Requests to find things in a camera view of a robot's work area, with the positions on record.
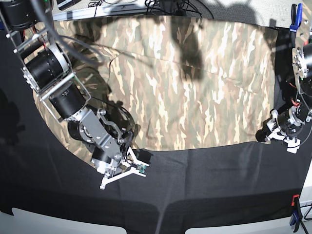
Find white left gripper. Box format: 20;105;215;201
255;109;301;154

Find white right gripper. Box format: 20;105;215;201
99;147;153;190

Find camouflage t-shirt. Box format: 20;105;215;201
33;16;279;169

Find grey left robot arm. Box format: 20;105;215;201
255;28;312;154

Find black table cloth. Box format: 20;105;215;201
0;32;312;234

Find orange blue clamp front right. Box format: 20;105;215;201
290;195;302;233

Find blue clamp rear right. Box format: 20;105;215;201
290;3;303;32

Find black cable bundle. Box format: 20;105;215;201
145;0;215;19

